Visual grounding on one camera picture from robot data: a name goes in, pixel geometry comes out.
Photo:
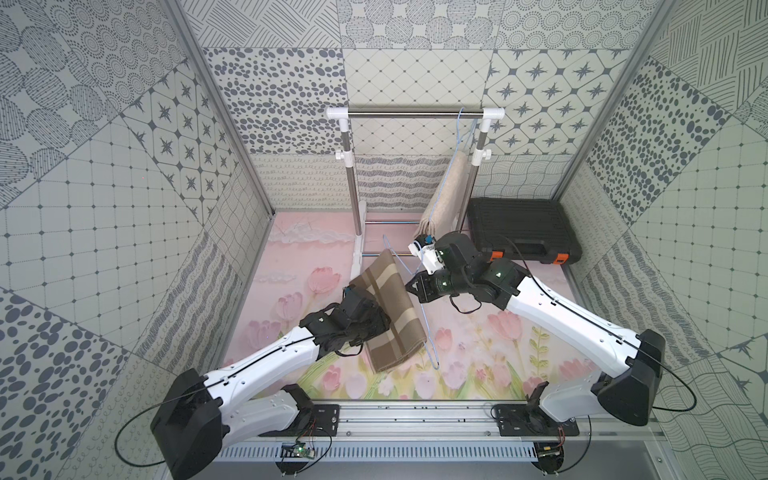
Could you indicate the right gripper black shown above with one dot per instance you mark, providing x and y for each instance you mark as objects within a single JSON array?
[{"x": 424, "y": 290}]

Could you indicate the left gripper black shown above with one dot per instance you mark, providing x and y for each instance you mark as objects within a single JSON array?
[{"x": 372, "y": 312}]

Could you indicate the brown plaid scarf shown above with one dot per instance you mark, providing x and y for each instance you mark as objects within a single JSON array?
[{"x": 406, "y": 335}]

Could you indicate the beige wool scarf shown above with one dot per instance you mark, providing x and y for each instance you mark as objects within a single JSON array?
[{"x": 441, "y": 213}]

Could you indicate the light blue wire hanger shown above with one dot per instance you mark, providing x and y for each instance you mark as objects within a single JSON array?
[
  {"x": 429, "y": 344},
  {"x": 459, "y": 140}
]

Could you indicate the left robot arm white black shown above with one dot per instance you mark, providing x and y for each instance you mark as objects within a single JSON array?
[{"x": 202, "y": 414}]

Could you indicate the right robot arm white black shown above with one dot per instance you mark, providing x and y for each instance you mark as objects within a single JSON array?
[{"x": 629, "y": 364}]

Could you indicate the black plastic tool case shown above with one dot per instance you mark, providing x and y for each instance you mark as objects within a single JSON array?
[{"x": 529, "y": 229}]

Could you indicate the white steel clothes rack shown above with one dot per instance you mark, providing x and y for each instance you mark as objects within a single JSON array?
[{"x": 389, "y": 182}]

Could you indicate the green circuit board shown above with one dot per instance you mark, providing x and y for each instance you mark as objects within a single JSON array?
[{"x": 298, "y": 450}]

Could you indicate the right black controller box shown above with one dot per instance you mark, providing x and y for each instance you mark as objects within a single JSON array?
[{"x": 549, "y": 457}]

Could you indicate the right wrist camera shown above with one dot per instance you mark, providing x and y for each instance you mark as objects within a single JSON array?
[{"x": 423, "y": 248}]

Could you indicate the aluminium mounting rail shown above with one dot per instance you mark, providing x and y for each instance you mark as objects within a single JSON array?
[{"x": 441, "y": 421}]

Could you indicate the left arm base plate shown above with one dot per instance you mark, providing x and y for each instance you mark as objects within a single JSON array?
[{"x": 321, "y": 419}]

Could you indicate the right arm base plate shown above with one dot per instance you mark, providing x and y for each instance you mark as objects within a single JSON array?
[{"x": 520, "y": 420}]

